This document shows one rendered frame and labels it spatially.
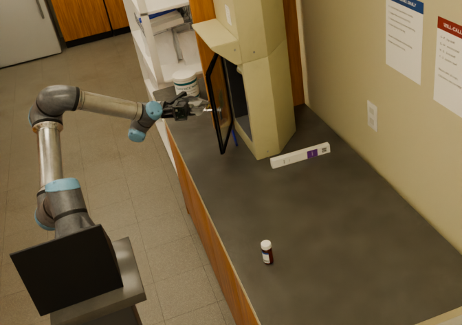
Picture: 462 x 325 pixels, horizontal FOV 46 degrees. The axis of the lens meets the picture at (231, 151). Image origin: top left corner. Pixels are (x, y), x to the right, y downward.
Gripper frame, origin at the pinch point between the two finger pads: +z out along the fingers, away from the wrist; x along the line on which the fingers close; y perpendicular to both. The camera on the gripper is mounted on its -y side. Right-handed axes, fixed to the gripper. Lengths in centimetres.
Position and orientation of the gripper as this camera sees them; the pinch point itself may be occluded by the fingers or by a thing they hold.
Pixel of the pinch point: (207, 104)
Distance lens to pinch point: 237.7
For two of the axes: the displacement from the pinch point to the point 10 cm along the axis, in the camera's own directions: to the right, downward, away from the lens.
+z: 9.7, -0.4, -2.2
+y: -1.6, 5.5, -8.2
